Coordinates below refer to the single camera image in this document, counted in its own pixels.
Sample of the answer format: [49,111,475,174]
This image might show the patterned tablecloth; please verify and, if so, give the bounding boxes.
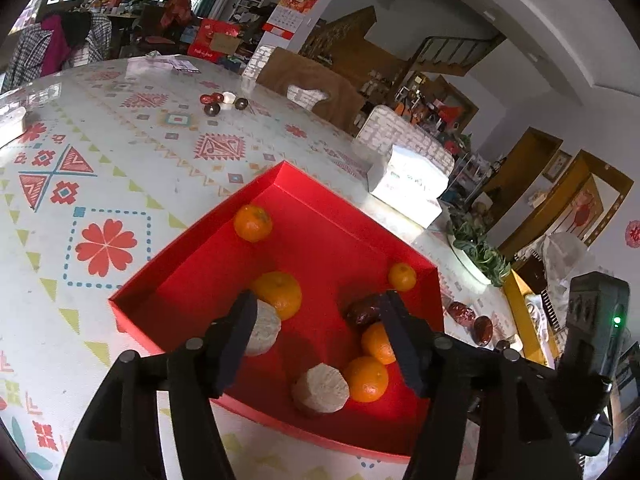
[0,55,551,480]

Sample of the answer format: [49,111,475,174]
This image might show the dark red date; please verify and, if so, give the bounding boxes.
[346,293,387,329]

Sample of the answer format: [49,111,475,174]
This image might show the round white cake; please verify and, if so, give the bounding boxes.
[291,363,351,417]
[243,299,282,358]

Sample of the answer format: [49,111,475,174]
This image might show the red cardboard box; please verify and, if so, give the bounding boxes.
[109,161,445,463]

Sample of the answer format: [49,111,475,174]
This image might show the clothes on chair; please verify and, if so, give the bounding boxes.
[4,9,114,92]

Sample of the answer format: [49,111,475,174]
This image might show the wall calendar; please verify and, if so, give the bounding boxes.
[262,0,322,41]

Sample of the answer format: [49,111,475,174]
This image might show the green potted plant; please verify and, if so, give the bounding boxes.
[446,214,512,287]

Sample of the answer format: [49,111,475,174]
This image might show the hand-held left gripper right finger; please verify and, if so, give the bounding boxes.
[381,290,584,480]

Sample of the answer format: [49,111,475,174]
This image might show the staircase railing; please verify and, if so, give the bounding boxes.
[407,35,507,77]

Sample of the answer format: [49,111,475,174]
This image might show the white plastic bag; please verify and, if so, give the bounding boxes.
[537,232,598,301]

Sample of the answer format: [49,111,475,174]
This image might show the red gift box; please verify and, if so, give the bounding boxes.
[187,17,242,59]

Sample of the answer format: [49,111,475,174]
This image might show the small orange mandarin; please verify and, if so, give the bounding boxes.
[388,262,418,293]

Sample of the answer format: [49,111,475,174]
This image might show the brown wooden chair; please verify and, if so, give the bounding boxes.
[254,47,372,134]

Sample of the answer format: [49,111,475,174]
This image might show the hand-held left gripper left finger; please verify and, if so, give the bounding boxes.
[59,289,259,480]

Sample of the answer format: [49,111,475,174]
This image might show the red patterned cloth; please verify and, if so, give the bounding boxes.
[161,0,195,28]

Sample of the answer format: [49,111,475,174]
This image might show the papers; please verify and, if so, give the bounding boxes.
[126,54,200,75]

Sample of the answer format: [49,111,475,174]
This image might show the yellow box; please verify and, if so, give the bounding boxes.
[502,269,562,367]

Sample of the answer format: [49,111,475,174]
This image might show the white tissue box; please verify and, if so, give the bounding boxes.
[367,143,450,229]

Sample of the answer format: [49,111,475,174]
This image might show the white patterned chair cover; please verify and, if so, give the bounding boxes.
[355,104,456,172]

